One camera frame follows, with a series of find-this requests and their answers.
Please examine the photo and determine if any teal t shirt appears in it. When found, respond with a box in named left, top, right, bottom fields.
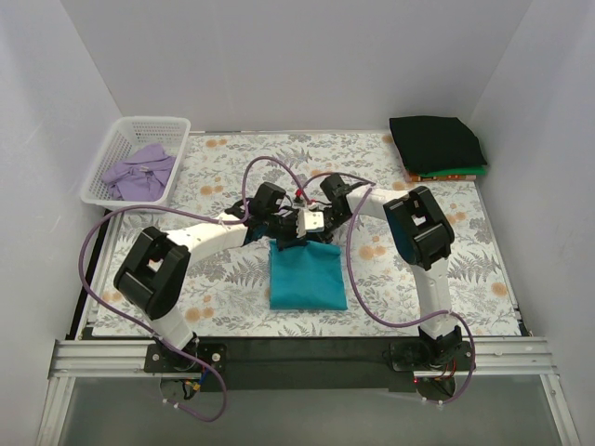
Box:
left=270, top=240, right=348, bottom=311

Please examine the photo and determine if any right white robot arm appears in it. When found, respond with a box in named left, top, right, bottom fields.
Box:
left=321, top=173, right=462, bottom=370

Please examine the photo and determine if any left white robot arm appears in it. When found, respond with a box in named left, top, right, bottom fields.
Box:
left=113, top=182, right=306, bottom=372

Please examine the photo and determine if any floral table mat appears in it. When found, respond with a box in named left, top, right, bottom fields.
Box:
left=88, top=133, right=520, bottom=337

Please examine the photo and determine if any black folded t shirt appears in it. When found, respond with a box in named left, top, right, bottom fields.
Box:
left=389, top=115, right=487, bottom=174

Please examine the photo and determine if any purple t shirt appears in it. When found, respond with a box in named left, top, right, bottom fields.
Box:
left=101, top=143, right=176, bottom=202

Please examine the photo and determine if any white plastic basket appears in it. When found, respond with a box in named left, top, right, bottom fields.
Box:
left=80, top=116, right=191, bottom=210

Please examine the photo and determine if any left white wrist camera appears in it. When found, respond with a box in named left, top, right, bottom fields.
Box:
left=297, top=208, right=325, bottom=237

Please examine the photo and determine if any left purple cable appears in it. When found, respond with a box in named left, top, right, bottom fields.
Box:
left=78, top=156, right=308, bottom=423

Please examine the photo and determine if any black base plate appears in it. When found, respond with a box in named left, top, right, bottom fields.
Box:
left=143, top=335, right=476, bottom=396

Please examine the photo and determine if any aluminium frame rail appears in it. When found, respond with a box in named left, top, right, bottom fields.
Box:
left=36, top=336, right=580, bottom=445

